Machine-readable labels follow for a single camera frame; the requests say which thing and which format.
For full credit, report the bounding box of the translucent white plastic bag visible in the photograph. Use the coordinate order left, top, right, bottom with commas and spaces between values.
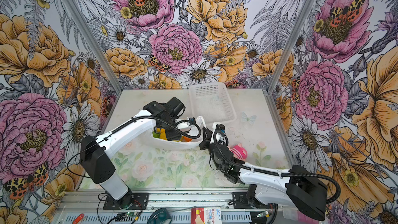
148, 116, 207, 151

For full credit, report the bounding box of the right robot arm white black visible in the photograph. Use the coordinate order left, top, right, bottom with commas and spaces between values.
200, 124, 328, 221

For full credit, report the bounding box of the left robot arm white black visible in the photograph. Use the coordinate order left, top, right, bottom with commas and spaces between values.
79, 97, 206, 209

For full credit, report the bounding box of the yellow toy fruit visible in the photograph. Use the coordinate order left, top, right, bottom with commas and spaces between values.
159, 129, 167, 140

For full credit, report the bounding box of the green toy fruit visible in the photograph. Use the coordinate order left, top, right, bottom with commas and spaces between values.
152, 128, 161, 139

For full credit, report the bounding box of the orange toy fruit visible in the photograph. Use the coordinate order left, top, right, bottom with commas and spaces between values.
180, 136, 192, 142

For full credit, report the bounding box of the cartoon boy plush doll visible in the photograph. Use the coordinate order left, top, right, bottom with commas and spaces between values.
229, 143, 248, 161

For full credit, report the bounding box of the white plastic mesh basket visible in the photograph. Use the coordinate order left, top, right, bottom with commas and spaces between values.
189, 83, 237, 124

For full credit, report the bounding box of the red bandage box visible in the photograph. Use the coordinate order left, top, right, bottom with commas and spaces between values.
191, 207, 222, 224

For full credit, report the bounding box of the pink item in clear box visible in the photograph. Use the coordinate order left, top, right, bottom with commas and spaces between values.
283, 208, 319, 224

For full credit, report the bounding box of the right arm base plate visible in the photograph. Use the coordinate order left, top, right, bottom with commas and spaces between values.
228, 191, 276, 209

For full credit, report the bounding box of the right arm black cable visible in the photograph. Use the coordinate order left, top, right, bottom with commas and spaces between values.
212, 129, 342, 205

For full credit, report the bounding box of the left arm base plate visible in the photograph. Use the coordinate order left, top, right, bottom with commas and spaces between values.
103, 192, 149, 211

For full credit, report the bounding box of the red handled tool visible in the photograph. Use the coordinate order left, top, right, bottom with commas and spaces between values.
72, 214, 85, 224

